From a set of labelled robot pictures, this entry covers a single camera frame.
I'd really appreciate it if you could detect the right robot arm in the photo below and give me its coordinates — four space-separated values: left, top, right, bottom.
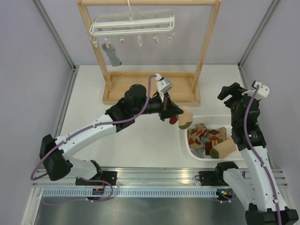
214 81 299 225

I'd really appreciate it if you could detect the white slotted cable duct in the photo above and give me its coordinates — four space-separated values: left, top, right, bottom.
42 188 218 198

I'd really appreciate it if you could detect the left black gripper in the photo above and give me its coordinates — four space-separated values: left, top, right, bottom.
133 90 183 121

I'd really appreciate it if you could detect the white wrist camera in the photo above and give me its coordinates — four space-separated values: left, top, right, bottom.
242 81 270 100
155 73 173 102

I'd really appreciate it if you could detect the left aluminium frame post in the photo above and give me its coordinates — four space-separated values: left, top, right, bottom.
31 0 76 71

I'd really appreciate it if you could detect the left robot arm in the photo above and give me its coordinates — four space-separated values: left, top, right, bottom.
40 84 183 185

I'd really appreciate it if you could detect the beige argyle sock front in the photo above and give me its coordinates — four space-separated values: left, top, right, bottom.
187 123 208 149

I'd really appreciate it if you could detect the beige argyle sock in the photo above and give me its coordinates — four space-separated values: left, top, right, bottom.
206 127 227 141
187 123 208 149

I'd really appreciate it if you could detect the striped beige sock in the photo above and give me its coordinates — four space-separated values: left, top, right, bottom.
205 138 237 159
169 108 193 130

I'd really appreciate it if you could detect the white hanger clip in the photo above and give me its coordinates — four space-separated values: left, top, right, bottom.
168 33 175 42

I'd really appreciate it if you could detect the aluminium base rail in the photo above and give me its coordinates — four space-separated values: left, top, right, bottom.
32 167 288 188

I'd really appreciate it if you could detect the aluminium frame post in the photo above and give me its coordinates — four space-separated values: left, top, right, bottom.
238 0 281 69
31 0 76 71

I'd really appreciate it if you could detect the right aluminium frame post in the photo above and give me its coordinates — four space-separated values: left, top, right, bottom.
238 0 281 69

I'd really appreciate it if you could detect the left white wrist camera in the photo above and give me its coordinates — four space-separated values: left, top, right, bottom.
155 73 173 102

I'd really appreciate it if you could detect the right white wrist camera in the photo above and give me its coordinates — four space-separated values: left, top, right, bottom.
242 81 270 100

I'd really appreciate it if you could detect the white plastic clip hanger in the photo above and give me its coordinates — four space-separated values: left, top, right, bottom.
89 1 175 42

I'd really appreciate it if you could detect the grey sock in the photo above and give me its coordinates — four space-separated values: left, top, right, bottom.
102 44 122 67
191 137 210 158

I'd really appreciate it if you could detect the wooden hanger rack frame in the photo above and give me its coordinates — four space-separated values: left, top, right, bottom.
76 0 221 107

